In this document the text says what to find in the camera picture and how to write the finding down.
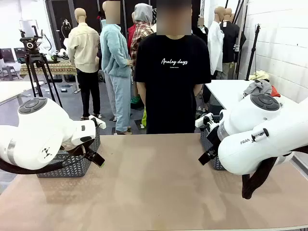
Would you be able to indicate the person's left forearm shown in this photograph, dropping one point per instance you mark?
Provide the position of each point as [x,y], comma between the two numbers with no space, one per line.
[197,90]

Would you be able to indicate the mannequin in blue fleece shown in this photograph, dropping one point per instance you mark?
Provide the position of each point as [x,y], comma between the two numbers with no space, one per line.
[115,60]

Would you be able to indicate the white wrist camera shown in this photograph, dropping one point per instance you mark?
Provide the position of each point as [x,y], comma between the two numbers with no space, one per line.
[97,122]
[201,121]

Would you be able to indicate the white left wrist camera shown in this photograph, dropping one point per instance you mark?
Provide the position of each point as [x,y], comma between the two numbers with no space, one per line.
[97,122]

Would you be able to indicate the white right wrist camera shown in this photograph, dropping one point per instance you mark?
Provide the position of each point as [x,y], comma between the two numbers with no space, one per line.
[201,121]

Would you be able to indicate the mannequin in white shirt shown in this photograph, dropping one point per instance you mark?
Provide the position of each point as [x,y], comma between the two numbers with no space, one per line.
[215,48]

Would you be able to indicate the person in black T-shirt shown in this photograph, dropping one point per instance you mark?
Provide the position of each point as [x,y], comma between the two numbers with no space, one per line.
[172,96]

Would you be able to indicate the grey stool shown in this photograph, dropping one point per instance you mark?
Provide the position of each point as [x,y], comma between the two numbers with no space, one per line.
[9,72]

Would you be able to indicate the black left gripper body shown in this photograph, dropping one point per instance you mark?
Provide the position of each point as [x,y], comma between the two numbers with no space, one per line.
[88,149]

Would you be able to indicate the mannequin in neon green trousers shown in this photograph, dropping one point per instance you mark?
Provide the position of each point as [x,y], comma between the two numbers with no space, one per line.
[144,119]

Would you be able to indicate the mannequin in black shirt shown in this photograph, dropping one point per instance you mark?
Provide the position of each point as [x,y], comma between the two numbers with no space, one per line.
[229,43]

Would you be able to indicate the black leaning poles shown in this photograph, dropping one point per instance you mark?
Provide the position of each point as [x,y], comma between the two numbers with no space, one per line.
[240,36]

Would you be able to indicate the mannequin in plaid hoodie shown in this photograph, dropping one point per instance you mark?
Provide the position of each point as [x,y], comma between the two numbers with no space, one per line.
[142,31]

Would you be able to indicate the dark monitor screen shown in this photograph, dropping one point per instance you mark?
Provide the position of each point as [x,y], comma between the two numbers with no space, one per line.
[7,55]
[19,55]

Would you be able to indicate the black light stand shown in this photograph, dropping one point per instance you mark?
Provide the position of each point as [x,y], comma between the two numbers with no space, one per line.
[252,53]

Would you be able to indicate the pale yellow cloth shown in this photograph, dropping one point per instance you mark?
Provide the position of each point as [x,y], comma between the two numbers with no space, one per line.
[258,74]

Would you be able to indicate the mannequin in cream shirt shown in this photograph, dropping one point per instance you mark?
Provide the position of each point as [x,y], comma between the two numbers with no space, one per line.
[84,48]

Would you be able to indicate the mannequin in black jacket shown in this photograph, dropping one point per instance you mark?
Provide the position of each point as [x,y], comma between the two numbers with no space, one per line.
[201,31]

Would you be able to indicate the patterned tablecloth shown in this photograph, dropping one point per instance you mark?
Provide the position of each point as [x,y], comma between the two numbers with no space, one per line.
[48,68]

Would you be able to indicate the black camera tripod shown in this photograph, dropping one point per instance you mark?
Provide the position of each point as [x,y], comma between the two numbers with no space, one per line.
[36,72]

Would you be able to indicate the large white table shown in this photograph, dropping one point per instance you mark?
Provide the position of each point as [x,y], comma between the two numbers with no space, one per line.
[228,91]

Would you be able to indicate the small white table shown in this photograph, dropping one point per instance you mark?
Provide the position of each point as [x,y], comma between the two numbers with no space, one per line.
[14,89]

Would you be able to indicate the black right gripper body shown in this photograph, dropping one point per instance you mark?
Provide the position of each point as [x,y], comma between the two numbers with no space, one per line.
[213,139]

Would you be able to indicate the person's right forearm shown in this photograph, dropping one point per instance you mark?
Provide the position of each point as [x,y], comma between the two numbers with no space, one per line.
[141,93]

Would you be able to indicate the mannequin in red garment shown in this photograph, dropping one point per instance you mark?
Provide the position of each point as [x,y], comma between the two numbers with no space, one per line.
[131,33]

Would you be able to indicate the grey plastic woven basket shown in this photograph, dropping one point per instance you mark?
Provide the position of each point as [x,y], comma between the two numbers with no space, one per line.
[214,163]
[72,166]

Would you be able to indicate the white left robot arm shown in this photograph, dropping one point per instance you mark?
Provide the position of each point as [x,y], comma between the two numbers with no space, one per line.
[36,134]

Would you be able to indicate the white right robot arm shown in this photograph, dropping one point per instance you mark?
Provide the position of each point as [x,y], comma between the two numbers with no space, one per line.
[264,134]

